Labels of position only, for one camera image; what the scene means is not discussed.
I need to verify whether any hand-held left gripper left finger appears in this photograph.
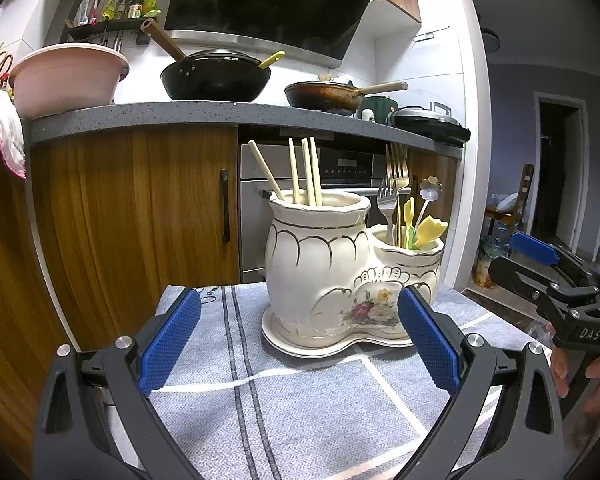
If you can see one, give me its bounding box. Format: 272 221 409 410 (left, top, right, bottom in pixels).
32 287 203 480

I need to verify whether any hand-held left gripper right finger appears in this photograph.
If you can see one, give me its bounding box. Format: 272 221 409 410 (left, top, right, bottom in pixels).
397 285 566 480

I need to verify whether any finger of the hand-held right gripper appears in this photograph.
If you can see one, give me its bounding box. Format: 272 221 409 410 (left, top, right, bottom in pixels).
510 231 600 288
487 255 562 317

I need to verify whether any yellow plastic spoon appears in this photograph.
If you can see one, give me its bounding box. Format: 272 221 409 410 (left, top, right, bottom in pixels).
412 214 449 251

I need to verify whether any flower-shaped metal spoon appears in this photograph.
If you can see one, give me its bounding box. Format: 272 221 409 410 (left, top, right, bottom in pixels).
413 175 444 234

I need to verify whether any yellow plastic fork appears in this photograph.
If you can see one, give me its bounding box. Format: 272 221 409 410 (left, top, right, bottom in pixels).
403 197 416 250

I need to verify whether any cream floral ceramic utensil holder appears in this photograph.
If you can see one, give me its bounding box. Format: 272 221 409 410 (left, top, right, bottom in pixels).
264 191 445 343

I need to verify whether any silver fork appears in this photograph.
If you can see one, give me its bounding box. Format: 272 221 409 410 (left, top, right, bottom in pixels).
377 175 400 249

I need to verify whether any person's right hand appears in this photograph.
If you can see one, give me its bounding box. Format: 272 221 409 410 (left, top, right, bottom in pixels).
546 322 600 401

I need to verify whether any clear water jug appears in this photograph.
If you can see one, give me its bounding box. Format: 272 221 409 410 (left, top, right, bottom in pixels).
474 234 512 289

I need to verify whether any white bag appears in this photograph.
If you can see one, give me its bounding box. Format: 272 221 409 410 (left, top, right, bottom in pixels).
495 192 524 214

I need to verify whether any clear plastic bag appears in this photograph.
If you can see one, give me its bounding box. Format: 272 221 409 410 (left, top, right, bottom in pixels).
524 319 552 347

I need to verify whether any wooden chair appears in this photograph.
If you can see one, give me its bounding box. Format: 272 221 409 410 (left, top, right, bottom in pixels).
484 162 536 242

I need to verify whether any narrow wooden cabinet door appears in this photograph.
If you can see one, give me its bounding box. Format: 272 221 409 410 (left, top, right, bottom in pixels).
406 150 462 292

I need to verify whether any cream ceramic saucer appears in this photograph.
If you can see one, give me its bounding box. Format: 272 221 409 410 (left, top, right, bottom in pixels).
260 310 416 359

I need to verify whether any built-in steel oven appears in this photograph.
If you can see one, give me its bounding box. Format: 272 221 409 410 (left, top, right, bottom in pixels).
237 129 412 287

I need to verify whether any wide wooden cabinet door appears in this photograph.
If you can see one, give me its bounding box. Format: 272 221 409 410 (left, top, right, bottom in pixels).
29 126 242 352

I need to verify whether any blue-grey checked tablecloth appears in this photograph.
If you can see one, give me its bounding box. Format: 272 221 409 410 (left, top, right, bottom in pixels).
147 282 551 480

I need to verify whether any black electric baking pan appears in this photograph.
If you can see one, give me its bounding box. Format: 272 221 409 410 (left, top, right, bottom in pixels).
387 102 472 147

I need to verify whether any wooden corner cabinet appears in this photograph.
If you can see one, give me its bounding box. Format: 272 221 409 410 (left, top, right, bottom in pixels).
0 145 83 463

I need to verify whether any green kettle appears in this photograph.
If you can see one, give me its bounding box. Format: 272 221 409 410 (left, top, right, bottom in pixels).
357 95 399 124

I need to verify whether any grey speckled countertop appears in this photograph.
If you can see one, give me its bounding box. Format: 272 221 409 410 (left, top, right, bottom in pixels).
0 101 465 161

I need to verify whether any brown frying pan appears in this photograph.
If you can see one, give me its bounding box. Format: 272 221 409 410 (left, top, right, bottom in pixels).
284 79 409 117

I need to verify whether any white cloth with pink edge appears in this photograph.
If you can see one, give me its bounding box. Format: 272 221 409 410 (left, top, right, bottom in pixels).
0 89 27 181

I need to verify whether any pink plastic basin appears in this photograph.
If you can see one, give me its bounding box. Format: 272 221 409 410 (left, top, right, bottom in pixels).
9 43 130 120

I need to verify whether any black wok lid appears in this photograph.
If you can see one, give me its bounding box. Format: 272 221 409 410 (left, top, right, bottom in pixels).
185 48 264 66

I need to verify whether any yellow spatula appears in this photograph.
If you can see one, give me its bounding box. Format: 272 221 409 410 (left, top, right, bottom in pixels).
257 50 287 70

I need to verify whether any black range hood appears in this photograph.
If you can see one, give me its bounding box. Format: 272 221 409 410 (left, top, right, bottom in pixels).
164 0 382 69

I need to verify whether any white door frame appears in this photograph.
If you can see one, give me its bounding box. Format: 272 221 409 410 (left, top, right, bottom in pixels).
532 91 589 262

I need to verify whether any black cabinet handle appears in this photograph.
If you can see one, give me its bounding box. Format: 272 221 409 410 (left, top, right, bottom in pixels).
219 168 231 245

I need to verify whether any black wok with wooden handle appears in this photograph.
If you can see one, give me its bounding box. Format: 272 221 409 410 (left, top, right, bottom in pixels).
142 18 273 102

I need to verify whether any black wall spice rack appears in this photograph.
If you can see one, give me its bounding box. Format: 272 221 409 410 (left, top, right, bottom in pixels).
60 0 161 46

